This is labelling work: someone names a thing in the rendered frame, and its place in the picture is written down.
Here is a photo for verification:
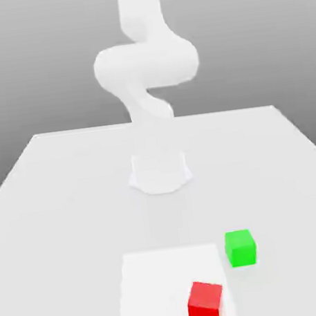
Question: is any small green cube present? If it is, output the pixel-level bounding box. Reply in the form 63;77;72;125
222;227;259;269

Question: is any small red cube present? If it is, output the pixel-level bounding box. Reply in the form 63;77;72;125
184;278;227;316

